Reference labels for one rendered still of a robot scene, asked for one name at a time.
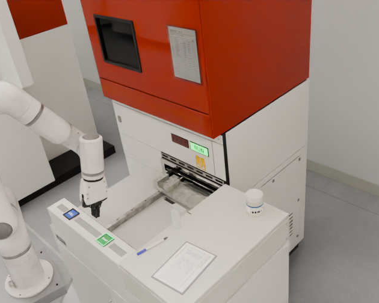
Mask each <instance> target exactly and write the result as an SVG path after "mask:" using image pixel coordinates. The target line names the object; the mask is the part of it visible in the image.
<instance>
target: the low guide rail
mask: <svg viewBox="0 0 379 303"><path fill-rule="evenodd" d="M163 195H165V194H163V193H162V192H160V191H157V192H156V193H154V194H153V195H151V196H150V197H148V198H147V199H145V200H144V201H142V202H141V203H140V204H138V205H136V206H135V207H133V208H132V209H131V210H129V211H127V212H126V213H125V214H123V215H122V216H120V217H119V218H117V219H116V220H114V221H113V222H111V223H110V224H108V225H107V226H106V227H105V228H107V229H108V230H109V231H113V230H114V229H115V228H117V227H118V226H120V225H122V224H123V223H124V222H126V221H127V220H129V219H130V218H131V217H133V216H134V215H136V214H137V213H138V212H140V211H142V210H143V209H145V208H146V207H147V206H149V205H150V204H152V203H153V202H154V201H156V200H157V199H159V198H161V197H162V196H163Z"/></svg>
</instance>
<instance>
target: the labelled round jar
mask: <svg viewBox="0 0 379 303"><path fill-rule="evenodd" d="M245 197H246V209H247V214H248V215H250V216H253V217H257V216H261V215H262V214H263V192H262V191H261V190H259V189H250V190H248V191H247V192H246V193H245Z"/></svg>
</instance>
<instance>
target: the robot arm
mask: <svg viewBox="0 0 379 303"><path fill-rule="evenodd" d="M0 114H7V115H9V116H11V117H13V118H14V119H16V120H17V121H19V122H20V123H22V124H23V125H25V126H26V127H28V128H30V129H31V130H33V131H34V132H35V133H37V134H39V135H40V136H42V137H43V138H45V139H47V140H48V141H50V142H52V143H54V144H62V145H64V146H66V147H67V148H69V149H71V150H73V151H74V152H75V153H76V154H78V155H79V158H80V161H81V176H82V179H81V182H80V190H79V195H80V201H82V207H83V208H86V207H90V208H91V215H92V216H94V217H95V218H97V217H100V207H101V204H102V202H103V201H105V200H106V199H107V196H108V188H107V184H106V178H105V176H104V175H105V172H104V160H103V139H102V136H101V135H99V134H96V133H88V134H84V133H83V132H81V131H80V130H79V129H78V128H76V127H75V126H74V125H72V124H70V123H68V122H66V121H65V120H63V119H62V118H61V117H60V116H58V115H57V114H56V113H54V112H53V111H51V110H50V109H49V108H47V107H46V106H45V105H43V104H42V103H40V102H39V101H38V100H36V99H35V98H33V97H32V96H31V95H29V94H28V93H27V92H25V91H23V89H21V88H19V87H18V86H17V85H14V84H12V83H10V82H5V81H0ZM0 256H1V259H2V261H3V263H4V265H5V267H6V269H7V271H8V273H9V275H8V276H7V278H6V281H5V289H6V291H7V293H8V294H9V295H10V296H12V297H14V298H19V299H23V298H29V297H32V296H34V295H36V294H38V293H40V292H41V291H43V290H44V289H45V288H46V287H47V286H48V285H49V283H50V282H51V280H52V278H53V275H54V270H53V268H52V266H51V264H50V263H49V262H47V261H46V260H42V259H39V258H38V256H37V253H36V251H35V249H34V246H33V244H32V242H31V239H30V237H29V234H28V232H27V229H26V225H25V222H24V219H23V215H22V212H21V209H20V206H19V203H18V200H17V198H16V196H15V194H14V193H13V191H12V190H11V189H9V188H8V187H6V186H3V184H2V181H1V178H0Z"/></svg>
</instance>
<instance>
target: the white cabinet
mask: <svg viewBox="0 0 379 303"><path fill-rule="evenodd" d="M51 230H52V233H53V235H54V238H55V240H56V243H57V245H58V248H59V250H60V253H61V256H62V258H63V261H64V263H65V265H66V267H67V269H68V270H69V272H70V274H71V276H72V278H73V281H72V284H73V286H74V289H75V292H76V294H77V296H78V299H79V302H80V303H142V302H141V301H139V300H138V299H137V298H136V297H135V296H134V295H132V294H131V293H130V292H129V291H127V290H125V289H124V288H123V287H122V286H120V285H119V284H118V283H116V282H115V281H114V280H113V279H112V278H111V277H110V276H108V275H107V274H106V273H104V271H103V270H101V269H100V268H99V267H98V266H96V265H95V264H94V263H93V262H92V261H91V260H90V259H88V258H87V257H86V256H85V255H83V253H81V252H80V251H79V250H78V249H76V248H75V247H74V246H73V245H72V244H71V243H69V242H68V241H67V240H66V239H65V238H63V237H62V236H61V235H60V234H59V233H57V232H56V231H55V230H54V229H53V228H52V227H51ZM288 294H289V240H288V241H287V242H286V243H285V244H284V245H283V246H282V247H281V248H280V249H279V250H278V251H276V252H275V253H274V254H273V255H272V256H271V257H270V258H269V259H268V260H267V261H266V262H265V263H264V264H263V265H262V266H261V267H260V268H259V269H258V270H257V271H256V272H255V273H254V274H253V275H252V276H251V277H250V278H249V279H248V280H247V281H246V282H245V283H244V284H243V285H242V286H241V287H240V288H239V289H238V290H237V291H236V292H235V293H234V294H233V295H232V296H231V297H230V298H229V299H228V300H227V301H226V302H225V303H288Z"/></svg>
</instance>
